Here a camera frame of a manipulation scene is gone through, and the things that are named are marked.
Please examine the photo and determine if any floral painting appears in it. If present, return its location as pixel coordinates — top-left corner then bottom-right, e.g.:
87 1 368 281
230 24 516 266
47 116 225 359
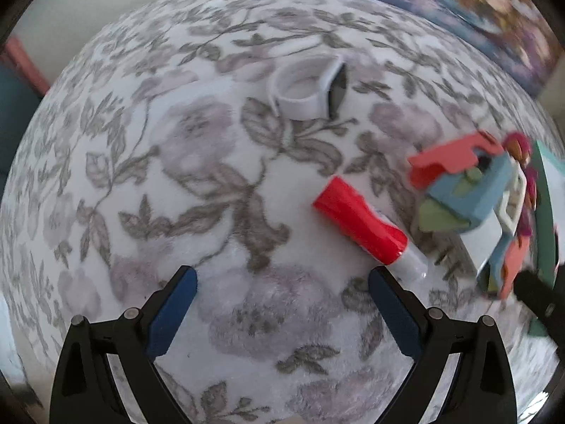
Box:
297 0 561 98

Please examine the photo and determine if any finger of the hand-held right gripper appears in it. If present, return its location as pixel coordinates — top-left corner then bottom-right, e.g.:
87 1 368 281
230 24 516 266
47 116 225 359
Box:
514 269 565 341

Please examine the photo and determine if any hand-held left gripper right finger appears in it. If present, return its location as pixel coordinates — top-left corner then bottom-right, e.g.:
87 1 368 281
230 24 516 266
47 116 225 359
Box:
368 266 517 424

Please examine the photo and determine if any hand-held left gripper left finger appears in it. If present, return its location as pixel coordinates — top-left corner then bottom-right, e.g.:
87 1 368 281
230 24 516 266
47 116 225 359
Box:
49 265 198 424

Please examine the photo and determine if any pink helmet dog figurine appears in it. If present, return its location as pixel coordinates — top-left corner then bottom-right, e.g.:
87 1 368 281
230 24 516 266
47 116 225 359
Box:
503 131 540 239

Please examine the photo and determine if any dark teal cloth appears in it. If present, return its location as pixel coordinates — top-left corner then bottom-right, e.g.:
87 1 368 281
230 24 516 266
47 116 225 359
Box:
0 65 37 173

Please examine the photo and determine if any grey floral blanket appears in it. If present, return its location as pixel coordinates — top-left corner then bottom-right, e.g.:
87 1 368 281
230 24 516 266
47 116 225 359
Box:
0 0 559 424

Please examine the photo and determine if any pink board edge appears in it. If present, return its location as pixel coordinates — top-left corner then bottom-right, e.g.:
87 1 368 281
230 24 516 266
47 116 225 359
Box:
4 36 50 98

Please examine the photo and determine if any red glue bottle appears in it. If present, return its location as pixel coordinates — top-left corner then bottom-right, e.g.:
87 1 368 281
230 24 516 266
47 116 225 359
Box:
313 176 429 282

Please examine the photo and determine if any white band smartwatch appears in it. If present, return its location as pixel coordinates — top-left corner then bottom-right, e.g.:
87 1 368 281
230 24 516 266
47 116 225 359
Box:
267 55 350 121

